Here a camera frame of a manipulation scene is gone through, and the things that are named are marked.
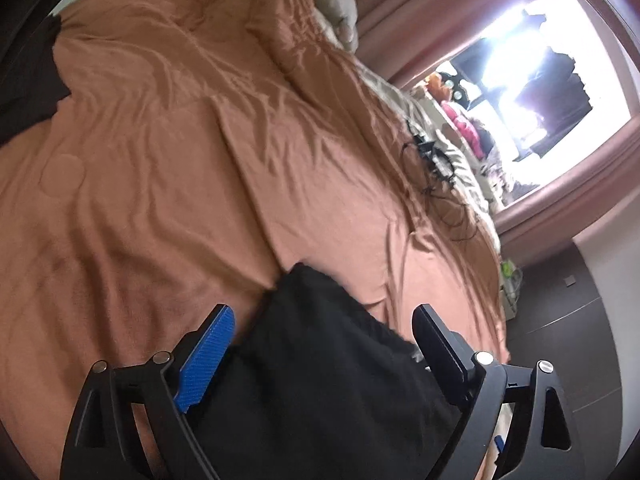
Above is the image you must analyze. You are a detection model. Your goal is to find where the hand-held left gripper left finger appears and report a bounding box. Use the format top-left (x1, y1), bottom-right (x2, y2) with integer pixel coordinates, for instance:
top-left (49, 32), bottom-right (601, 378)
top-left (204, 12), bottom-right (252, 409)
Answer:
top-left (59, 304), bottom-right (236, 480)

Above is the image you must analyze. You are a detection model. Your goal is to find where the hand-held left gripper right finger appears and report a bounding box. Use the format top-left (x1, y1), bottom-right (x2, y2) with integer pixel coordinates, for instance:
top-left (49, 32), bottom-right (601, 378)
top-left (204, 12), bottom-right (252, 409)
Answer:
top-left (411, 304), bottom-right (576, 480)

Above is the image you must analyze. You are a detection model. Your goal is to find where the black button-up jacket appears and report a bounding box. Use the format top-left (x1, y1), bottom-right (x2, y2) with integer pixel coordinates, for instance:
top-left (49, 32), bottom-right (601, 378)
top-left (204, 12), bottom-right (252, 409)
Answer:
top-left (190, 262), bottom-right (463, 480)

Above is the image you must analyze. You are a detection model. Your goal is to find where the small white nightstand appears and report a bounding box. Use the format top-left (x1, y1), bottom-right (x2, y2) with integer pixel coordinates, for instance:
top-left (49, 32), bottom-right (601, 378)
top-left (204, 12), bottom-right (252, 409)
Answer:
top-left (500, 260), bottom-right (523, 321)

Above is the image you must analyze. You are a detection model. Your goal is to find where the printed cloth pile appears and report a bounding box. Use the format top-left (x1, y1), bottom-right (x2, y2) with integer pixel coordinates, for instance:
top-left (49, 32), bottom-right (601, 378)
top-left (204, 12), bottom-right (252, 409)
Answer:
top-left (480, 150), bottom-right (541, 202)

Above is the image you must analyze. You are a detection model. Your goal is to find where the orange bed blanket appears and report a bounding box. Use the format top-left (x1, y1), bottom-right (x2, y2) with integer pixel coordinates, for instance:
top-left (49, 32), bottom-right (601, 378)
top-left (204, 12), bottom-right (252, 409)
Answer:
top-left (0, 0), bottom-right (508, 480)

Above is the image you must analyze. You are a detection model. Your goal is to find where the pink curtain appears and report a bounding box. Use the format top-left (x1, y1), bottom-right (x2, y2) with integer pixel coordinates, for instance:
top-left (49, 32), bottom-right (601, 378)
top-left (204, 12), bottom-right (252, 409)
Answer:
top-left (492, 115), bottom-right (640, 261)
top-left (345, 0), bottom-right (566, 81)

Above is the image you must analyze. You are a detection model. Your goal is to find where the pink plush toy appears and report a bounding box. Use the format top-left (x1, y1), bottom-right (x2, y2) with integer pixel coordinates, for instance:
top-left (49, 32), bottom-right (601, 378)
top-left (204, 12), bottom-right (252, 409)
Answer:
top-left (442, 102), bottom-right (488, 158)

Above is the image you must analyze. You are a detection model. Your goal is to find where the beige bed sheet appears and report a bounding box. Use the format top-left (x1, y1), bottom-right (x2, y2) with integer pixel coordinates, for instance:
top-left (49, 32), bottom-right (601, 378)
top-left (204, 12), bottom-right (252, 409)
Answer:
top-left (355, 55), bottom-right (501, 221)

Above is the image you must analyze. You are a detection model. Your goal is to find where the black plush toy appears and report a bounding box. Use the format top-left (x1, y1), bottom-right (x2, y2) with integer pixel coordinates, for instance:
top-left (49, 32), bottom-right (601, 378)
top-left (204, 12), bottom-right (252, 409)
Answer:
top-left (442, 72), bottom-right (473, 108)

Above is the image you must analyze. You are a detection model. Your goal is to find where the orange plush toy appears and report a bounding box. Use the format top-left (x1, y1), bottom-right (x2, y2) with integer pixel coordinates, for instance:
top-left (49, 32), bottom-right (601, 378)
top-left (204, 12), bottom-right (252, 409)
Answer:
top-left (425, 72), bottom-right (453, 103)

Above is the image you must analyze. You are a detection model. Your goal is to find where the dark hanging garment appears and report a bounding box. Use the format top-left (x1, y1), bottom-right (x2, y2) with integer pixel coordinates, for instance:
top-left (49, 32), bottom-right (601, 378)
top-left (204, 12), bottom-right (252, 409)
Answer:
top-left (515, 45), bottom-right (595, 128)
top-left (520, 6), bottom-right (548, 31)

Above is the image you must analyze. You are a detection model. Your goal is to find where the folded black garment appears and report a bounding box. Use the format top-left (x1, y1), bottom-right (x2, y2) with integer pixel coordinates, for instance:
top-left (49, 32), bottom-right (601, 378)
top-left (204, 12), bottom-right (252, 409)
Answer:
top-left (0, 15), bottom-right (73, 133)

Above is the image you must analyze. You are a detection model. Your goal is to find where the grey plush toy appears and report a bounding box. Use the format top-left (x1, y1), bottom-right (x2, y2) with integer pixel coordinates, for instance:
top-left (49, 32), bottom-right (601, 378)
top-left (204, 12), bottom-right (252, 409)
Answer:
top-left (305, 0), bottom-right (361, 53)

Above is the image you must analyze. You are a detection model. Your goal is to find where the black cable bundle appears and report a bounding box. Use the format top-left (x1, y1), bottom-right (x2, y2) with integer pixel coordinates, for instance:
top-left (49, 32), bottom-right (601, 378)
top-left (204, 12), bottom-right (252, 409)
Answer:
top-left (402, 120), bottom-right (481, 241)

